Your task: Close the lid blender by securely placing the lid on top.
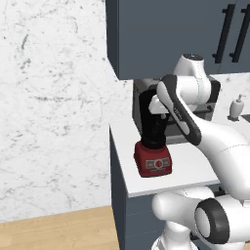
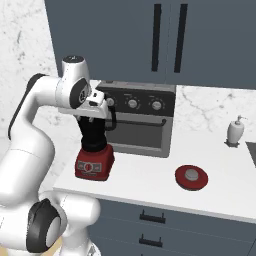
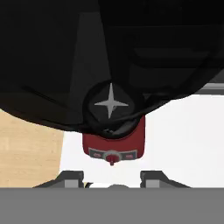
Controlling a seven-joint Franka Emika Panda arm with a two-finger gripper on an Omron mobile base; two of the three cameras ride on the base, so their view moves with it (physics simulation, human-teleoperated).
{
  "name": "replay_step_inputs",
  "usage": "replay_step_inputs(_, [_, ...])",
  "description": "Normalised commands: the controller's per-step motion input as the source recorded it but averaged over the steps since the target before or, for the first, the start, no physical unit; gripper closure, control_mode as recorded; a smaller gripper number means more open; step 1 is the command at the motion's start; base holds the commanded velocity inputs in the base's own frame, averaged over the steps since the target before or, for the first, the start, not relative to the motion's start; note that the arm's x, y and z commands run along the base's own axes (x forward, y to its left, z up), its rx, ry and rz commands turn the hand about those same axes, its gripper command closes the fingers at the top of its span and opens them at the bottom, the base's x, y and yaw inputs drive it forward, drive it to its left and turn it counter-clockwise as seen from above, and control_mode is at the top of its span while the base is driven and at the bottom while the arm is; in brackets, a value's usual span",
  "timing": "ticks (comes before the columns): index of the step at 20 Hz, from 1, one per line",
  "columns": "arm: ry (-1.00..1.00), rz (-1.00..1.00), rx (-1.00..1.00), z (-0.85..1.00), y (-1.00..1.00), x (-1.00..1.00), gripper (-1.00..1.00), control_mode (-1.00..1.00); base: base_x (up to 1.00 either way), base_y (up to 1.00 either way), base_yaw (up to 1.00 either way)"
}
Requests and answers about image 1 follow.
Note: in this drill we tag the red and black blender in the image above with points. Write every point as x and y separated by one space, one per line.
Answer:
152 159

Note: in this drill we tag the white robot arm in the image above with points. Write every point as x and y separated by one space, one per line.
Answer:
224 153

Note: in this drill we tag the white soap dispenser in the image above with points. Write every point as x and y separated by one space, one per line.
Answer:
235 108

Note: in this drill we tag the dark sink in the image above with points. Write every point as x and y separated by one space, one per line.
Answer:
246 118

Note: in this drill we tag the dark grey wide cupboard door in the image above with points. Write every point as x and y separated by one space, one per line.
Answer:
162 35

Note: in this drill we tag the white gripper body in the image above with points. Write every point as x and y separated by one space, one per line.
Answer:
157 106

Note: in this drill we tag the dark grey base cabinet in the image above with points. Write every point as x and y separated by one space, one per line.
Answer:
136 221

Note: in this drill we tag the dark grey narrow cupboard door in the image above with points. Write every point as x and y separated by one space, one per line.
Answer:
246 65

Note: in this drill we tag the dark grey wall cupboard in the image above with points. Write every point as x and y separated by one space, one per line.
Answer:
112 35

